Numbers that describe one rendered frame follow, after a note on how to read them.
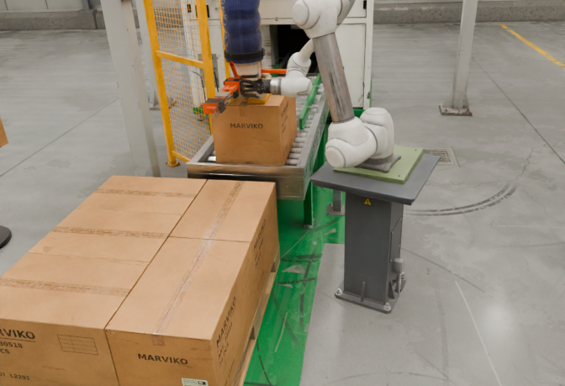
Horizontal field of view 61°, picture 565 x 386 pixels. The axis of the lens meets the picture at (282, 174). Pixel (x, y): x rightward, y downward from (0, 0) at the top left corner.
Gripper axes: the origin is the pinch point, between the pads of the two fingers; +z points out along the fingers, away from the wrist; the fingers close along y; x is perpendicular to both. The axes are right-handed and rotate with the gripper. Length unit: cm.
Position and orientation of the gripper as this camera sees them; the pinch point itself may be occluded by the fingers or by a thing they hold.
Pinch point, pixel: (234, 85)
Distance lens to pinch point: 261.7
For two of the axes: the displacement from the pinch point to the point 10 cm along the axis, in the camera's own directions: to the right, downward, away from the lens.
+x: 1.7, -4.4, 8.8
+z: -9.8, -0.5, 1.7
